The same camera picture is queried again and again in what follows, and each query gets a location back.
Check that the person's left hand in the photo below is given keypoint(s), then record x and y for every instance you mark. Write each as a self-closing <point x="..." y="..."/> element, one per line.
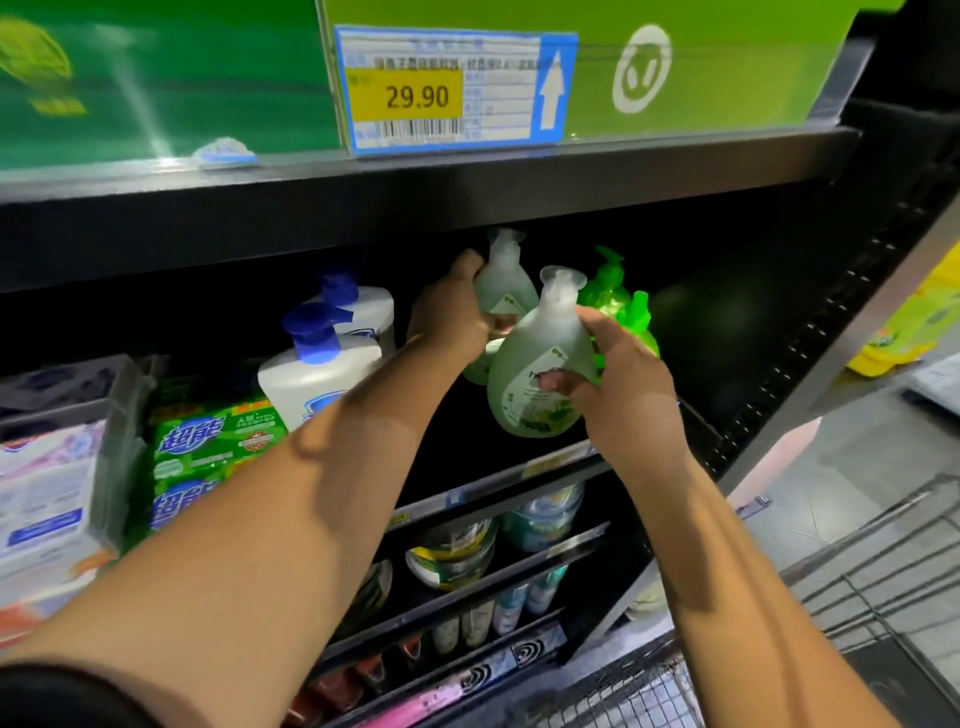
<point x="450" y="315"/>

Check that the person's right hand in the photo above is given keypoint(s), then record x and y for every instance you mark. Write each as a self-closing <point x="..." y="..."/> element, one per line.
<point x="630" y="405"/>

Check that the pale green hand sanitizer bottle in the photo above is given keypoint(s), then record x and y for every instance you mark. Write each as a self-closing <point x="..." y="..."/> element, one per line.
<point x="506" y="285"/>

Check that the white hand sanitizer bottle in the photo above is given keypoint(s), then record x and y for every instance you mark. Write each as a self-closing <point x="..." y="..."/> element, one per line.
<point x="308" y="390"/>
<point x="368" y="315"/>

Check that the bright green hand sanitizer bottle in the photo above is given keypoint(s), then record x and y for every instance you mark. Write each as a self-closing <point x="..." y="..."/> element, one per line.
<point x="638" y="323"/>
<point x="605" y="285"/>

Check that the stack of green soap boxes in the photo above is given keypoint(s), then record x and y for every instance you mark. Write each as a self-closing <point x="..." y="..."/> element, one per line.
<point x="218" y="443"/>

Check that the stack of white purple soap boxes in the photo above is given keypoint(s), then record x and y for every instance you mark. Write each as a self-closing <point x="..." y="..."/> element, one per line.
<point x="60" y="495"/>

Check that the person's right forearm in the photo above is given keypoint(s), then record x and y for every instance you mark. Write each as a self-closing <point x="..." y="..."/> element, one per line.
<point x="765" y="615"/>

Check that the person's left forearm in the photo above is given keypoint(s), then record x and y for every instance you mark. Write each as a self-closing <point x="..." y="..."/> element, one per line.
<point x="240" y="540"/>

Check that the white blue price tag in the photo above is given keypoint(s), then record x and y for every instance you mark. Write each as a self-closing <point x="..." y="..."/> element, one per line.
<point x="450" y="93"/>

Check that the teal packets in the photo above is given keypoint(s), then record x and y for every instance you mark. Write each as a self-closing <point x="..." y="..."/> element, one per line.
<point x="518" y="600"/>

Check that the small white blue clip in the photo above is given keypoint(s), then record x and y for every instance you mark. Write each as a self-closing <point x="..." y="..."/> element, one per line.
<point x="222" y="153"/>

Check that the yellow plastic pack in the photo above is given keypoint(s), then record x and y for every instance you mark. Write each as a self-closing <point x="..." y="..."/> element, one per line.
<point x="908" y="323"/>

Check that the pile of white packaged goods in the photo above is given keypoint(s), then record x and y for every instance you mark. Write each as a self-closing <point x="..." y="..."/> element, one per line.
<point x="938" y="383"/>

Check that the pink flat pack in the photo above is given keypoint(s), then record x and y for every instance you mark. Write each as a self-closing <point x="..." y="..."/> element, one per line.
<point x="435" y="698"/>

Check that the row of red tubes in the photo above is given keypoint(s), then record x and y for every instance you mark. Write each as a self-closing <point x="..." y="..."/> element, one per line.
<point x="353" y="683"/>

